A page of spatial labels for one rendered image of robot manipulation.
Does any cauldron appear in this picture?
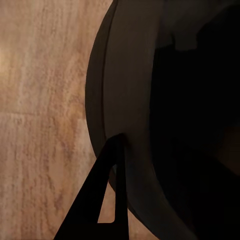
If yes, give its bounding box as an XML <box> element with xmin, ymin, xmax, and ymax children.
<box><xmin>85</xmin><ymin>0</ymin><xmax>240</xmax><ymax>240</ymax></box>

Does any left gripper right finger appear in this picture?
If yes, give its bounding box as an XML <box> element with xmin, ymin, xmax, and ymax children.
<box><xmin>169</xmin><ymin>132</ymin><xmax>240</xmax><ymax>240</ymax></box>

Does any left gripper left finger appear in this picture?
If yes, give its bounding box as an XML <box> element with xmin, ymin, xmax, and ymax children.
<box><xmin>53</xmin><ymin>133</ymin><xmax>129</xmax><ymax>240</ymax></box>

